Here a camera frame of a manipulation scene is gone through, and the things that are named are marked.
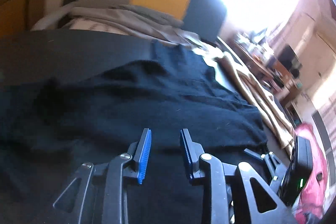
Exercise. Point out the wooden desk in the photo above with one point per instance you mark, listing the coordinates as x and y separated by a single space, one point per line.
272 75

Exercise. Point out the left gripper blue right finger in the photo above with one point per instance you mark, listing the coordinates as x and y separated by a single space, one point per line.
191 152

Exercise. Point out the black knit sweater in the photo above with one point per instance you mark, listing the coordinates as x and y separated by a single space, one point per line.
49 129

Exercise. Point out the cream knit sweater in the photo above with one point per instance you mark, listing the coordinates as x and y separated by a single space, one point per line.
263 100

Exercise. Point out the grey garment on sofa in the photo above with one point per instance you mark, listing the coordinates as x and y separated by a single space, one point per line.
135 21

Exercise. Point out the pink ruffled bed cover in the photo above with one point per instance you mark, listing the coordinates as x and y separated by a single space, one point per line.
312 197

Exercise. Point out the black monitor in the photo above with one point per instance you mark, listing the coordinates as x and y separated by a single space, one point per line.
288 58

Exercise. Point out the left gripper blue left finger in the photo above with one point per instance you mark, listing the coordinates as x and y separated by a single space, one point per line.
141 155

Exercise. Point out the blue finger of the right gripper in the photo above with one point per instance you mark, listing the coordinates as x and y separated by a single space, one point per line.
276 168

